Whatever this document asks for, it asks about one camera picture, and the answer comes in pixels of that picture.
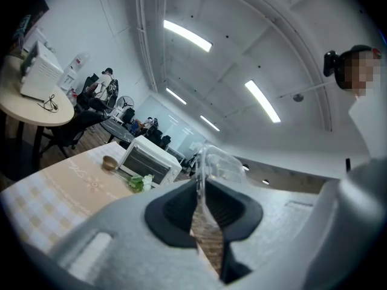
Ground black power cable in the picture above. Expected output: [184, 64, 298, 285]
[36, 94, 60, 114]

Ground dark round table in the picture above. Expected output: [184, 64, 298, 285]
[99, 118, 135, 146]

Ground clear plastic container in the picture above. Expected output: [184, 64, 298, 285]
[190, 143, 246, 232]

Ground black head-worn camera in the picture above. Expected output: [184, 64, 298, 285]
[322, 50, 341, 78]

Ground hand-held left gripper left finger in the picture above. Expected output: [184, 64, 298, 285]
[50, 179, 222, 290]

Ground round beige table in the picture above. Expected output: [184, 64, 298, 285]
[0, 54, 76, 175]

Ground white microwave oven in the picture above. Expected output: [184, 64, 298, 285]
[19, 40, 64, 102]

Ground white ceiling pipes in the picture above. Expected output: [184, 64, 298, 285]
[134, 0, 167, 93]

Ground white flower bunch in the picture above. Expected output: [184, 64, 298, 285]
[125, 173, 155, 193]

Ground white toaster oven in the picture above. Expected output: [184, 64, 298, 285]
[119, 135, 183, 189]

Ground long ceiling light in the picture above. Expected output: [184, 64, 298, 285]
[163, 19, 213, 53]
[244, 79, 282, 124]
[199, 115, 221, 132]
[165, 87, 187, 105]

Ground brown bowl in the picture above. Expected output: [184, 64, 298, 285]
[102, 155, 119, 172]

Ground beige checked tablecloth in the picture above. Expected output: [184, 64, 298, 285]
[0, 140, 136, 255]

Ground white standing fan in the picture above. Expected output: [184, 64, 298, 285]
[116, 95, 135, 118]

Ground black office chair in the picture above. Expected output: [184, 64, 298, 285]
[39, 110, 111, 160]

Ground white water dispenser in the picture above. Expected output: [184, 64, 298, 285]
[59, 51, 91, 95]

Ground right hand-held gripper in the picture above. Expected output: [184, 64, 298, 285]
[287, 158, 387, 290]

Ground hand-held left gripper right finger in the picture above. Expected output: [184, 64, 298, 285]
[205, 178, 321, 290]

